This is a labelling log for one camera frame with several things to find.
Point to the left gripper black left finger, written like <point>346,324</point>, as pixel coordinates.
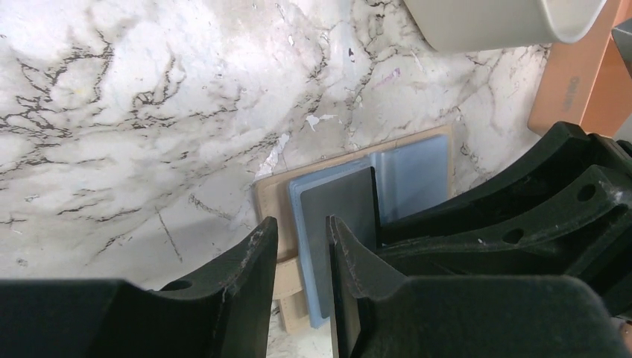
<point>221,309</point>

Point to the beige card holder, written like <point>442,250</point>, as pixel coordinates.
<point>412,173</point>

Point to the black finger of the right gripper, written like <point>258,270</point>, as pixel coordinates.
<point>583,231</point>
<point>561,155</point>

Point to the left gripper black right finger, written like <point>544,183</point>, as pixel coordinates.
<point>380,312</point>

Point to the white oblong tray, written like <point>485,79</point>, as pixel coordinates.
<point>456,26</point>

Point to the black credit card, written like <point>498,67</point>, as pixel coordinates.
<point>335,217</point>

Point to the orange plastic file rack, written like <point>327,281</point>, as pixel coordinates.
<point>586,83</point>

